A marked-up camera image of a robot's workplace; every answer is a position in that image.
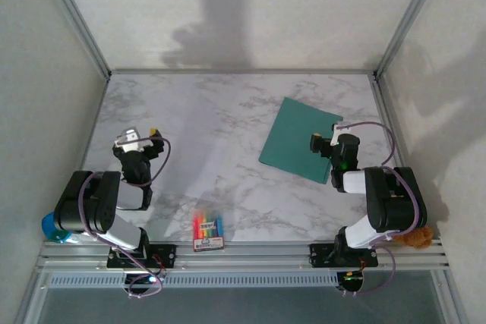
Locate green folder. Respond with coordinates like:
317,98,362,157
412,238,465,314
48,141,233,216
258,96,345,185

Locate white paper sheet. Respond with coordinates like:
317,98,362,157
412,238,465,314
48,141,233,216
177,100,228,203

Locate pack of coloured markers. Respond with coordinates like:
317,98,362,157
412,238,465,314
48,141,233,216
192,208,226,253

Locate blue plastic container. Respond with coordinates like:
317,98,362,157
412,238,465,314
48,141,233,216
40,212,83,244

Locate brown teddy bear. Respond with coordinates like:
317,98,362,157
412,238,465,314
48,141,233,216
393,225,434,250

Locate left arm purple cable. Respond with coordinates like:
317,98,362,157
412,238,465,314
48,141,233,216
77,136,172,299

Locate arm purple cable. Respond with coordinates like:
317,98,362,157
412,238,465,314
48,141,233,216
77,136,172,299
336,121,424,297

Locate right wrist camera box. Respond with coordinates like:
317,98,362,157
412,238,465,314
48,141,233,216
329,121,349,146

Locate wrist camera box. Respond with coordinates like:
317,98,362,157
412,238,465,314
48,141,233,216
115,127,150,153
329,121,349,146

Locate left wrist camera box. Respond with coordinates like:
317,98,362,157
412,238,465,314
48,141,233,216
115,127,150,153

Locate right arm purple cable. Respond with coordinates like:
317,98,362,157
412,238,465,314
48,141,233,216
336,121,424,297

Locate aluminium side rail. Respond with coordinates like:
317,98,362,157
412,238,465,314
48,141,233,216
368,73,451,244
37,73,112,244

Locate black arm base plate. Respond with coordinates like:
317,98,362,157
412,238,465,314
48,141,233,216
309,242,380,268
106,244,178,269

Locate thin aluminium frame bar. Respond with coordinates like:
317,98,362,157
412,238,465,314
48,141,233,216
108,68,379,76

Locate wide aluminium frame rail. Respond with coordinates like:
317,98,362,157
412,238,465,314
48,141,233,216
36,239,453,272

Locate aluminium frame post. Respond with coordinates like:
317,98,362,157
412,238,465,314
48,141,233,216
374,0,449,79
36,0,112,79

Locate grey slotted cable duct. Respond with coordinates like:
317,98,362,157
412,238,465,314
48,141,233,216
49,272,339,289

